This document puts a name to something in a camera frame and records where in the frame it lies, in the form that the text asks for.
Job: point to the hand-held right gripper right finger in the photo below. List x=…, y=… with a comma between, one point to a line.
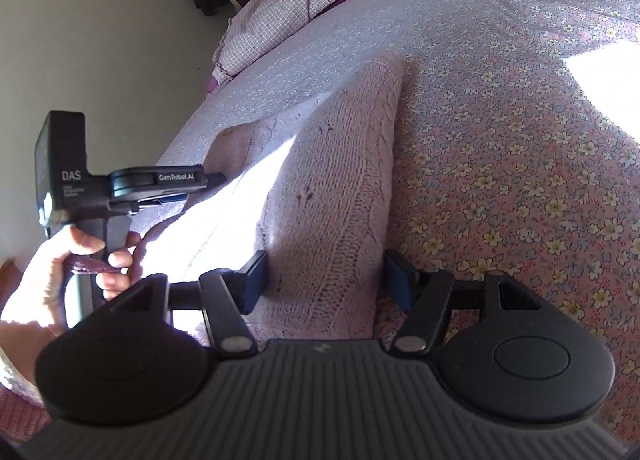
x=400, y=280

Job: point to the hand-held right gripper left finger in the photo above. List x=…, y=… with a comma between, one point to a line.
x=254, y=285

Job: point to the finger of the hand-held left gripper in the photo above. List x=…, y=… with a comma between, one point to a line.
x=216, y=179

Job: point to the pink knitted cardigan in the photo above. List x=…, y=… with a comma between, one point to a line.
x=330, y=180

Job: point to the person's left forearm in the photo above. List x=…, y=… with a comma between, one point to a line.
x=15, y=365

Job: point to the person's left hand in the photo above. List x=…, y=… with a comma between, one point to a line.
x=35, y=285

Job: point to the pink floral bed sheet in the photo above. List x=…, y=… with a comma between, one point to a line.
x=500, y=140

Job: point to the pink checked quilt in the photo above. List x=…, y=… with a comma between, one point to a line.
x=300, y=0

